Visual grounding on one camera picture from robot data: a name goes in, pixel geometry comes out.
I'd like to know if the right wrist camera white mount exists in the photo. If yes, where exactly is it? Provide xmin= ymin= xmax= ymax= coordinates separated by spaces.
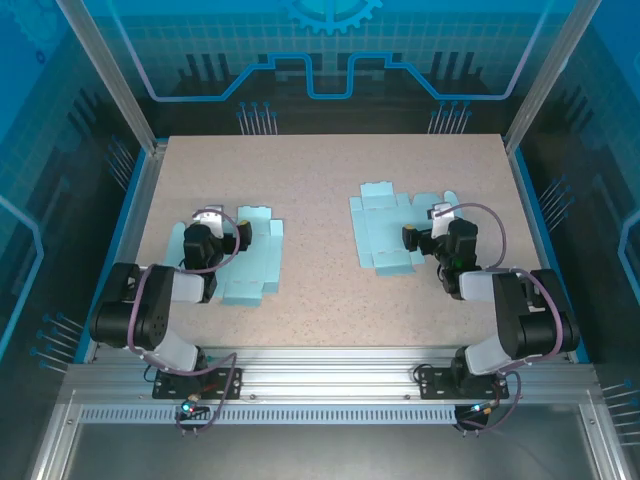
xmin=425 ymin=202 xmax=464 ymax=240

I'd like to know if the small connector with lights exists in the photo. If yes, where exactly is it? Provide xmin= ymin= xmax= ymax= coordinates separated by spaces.
xmin=173 ymin=393 xmax=211 ymax=421
xmin=455 ymin=399 xmax=504 ymax=424

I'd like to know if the light blue paper box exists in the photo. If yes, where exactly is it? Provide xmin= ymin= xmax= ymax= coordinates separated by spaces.
xmin=348 ymin=180 xmax=469 ymax=279
xmin=162 ymin=204 xmax=286 ymax=309

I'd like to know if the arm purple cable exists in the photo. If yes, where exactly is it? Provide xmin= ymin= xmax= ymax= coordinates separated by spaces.
xmin=433 ymin=202 xmax=569 ymax=436
xmin=127 ymin=207 xmax=242 ymax=436

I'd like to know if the aluminium frame post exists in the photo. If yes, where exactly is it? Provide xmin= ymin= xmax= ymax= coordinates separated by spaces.
xmin=53 ymin=0 xmax=169 ymax=156
xmin=502 ymin=0 xmax=604 ymax=156

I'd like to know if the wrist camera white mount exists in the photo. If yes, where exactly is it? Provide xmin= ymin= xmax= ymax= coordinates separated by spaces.
xmin=425 ymin=202 xmax=464 ymax=240
xmin=192 ymin=204 xmax=226 ymax=239

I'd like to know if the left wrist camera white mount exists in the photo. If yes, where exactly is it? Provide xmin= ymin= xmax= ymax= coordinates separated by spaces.
xmin=192 ymin=204 xmax=226 ymax=239

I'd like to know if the aluminium mounting rail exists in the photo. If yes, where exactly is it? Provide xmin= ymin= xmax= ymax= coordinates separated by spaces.
xmin=64 ymin=347 xmax=599 ymax=406

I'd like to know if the grey slotted cable duct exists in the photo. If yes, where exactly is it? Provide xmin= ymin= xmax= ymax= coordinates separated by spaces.
xmin=79 ymin=405 xmax=501 ymax=426

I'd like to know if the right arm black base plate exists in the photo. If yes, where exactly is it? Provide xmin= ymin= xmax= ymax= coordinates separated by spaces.
xmin=417 ymin=367 xmax=511 ymax=401

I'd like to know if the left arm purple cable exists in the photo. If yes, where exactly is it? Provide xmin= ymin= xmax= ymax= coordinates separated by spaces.
xmin=127 ymin=207 xmax=242 ymax=436

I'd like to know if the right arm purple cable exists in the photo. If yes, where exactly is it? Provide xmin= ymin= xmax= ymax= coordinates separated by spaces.
xmin=433 ymin=202 xmax=569 ymax=436

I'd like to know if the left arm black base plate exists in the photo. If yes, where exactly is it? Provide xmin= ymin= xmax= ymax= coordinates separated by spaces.
xmin=152 ymin=367 xmax=245 ymax=401

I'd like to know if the aluminium side rail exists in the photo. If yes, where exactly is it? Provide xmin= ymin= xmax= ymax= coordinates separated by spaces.
xmin=82 ymin=142 xmax=169 ymax=364

